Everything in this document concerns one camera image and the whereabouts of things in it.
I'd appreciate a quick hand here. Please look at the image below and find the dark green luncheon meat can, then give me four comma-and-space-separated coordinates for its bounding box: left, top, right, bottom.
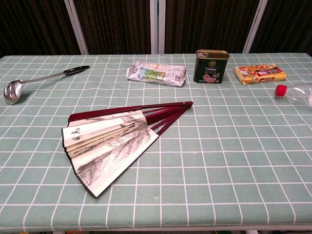
193, 49, 230, 84

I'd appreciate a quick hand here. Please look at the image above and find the white screen frame post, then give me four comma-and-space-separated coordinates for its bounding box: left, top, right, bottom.
63, 0, 89, 56
242, 0, 269, 54
158, 0, 167, 55
149, 0, 157, 55

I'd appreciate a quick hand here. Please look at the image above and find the steel ladle, black handle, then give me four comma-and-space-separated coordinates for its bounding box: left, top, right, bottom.
3, 65, 91, 105

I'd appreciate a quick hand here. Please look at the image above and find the crumpled white snack packet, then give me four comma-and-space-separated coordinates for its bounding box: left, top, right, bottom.
126, 60, 187, 87

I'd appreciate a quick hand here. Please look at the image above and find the paper folding fan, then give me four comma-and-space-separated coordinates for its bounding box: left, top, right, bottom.
61, 101, 194, 199

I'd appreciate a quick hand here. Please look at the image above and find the clear plastic bottle, red cap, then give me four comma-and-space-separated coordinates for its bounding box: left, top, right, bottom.
274, 83, 312, 108

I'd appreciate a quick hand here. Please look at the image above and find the green checked tablecloth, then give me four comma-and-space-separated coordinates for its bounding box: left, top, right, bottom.
0, 53, 312, 234

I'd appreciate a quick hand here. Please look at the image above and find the yellow noodle packet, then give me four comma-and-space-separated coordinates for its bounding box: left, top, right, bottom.
233, 63, 288, 85

